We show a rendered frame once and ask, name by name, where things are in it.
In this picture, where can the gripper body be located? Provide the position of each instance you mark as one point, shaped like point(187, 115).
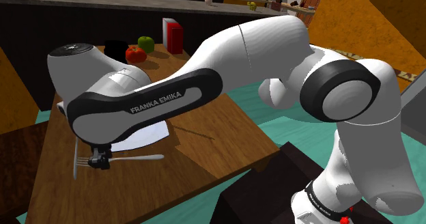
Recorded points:
point(100, 156)

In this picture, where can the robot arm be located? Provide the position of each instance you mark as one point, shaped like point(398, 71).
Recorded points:
point(273, 50)

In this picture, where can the silver knife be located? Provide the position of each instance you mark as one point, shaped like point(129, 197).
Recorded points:
point(75, 163)

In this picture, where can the silver fork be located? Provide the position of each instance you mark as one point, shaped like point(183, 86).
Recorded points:
point(139, 157)

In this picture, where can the white plate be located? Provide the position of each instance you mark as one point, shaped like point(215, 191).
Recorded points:
point(146, 138)

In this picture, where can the red tomato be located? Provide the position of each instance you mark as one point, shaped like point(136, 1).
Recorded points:
point(135, 55)

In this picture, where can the black cup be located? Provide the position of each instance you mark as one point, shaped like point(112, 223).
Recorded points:
point(115, 50)

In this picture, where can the green apple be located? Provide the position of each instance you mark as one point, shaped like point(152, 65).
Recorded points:
point(146, 43)

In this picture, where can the dark kitchen island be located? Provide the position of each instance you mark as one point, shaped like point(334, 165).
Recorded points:
point(33, 50)

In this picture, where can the red and white box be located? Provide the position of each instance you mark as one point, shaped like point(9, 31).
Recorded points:
point(174, 38)

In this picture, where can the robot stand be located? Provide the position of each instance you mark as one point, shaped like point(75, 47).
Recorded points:
point(266, 186)

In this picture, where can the yellow figure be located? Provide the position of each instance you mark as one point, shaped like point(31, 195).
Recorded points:
point(252, 6)

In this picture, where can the wooden side table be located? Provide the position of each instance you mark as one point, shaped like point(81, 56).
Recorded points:
point(298, 8)

